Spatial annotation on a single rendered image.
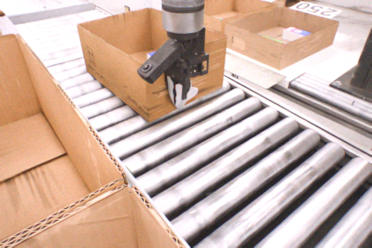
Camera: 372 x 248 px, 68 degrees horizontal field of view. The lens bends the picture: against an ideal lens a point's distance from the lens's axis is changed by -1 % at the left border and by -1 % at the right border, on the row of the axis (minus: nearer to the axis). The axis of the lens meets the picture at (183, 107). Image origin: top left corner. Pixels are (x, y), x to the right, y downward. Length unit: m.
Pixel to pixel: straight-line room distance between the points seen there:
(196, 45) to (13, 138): 0.41
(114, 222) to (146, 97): 0.50
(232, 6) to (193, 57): 1.04
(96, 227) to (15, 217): 0.23
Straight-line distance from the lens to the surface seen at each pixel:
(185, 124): 0.77
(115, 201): 0.22
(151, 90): 0.71
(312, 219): 0.60
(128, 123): 0.76
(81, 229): 0.23
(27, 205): 0.46
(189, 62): 0.63
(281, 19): 1.47
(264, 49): 1.07
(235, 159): 0.66
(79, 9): 1.77
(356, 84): 1.03
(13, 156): 0.53
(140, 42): 1.12
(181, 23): 0.59
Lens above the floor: 1.21
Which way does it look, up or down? 35 degrees down
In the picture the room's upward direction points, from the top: straight up
